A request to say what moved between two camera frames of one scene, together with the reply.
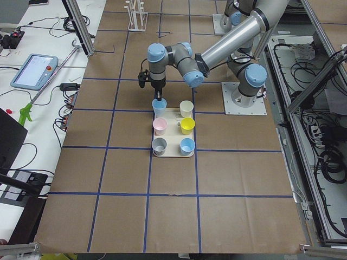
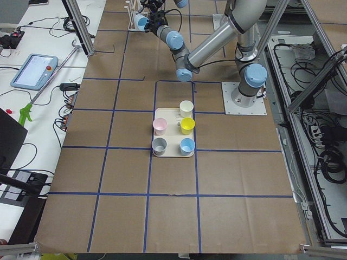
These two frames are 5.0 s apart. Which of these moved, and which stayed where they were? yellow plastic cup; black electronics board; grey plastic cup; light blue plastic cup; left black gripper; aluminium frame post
Moved: left black gripper; light blue plastic cup
Stayed: black electronics board; aluminium frame post; grey plastic cup; yellow plastic cup
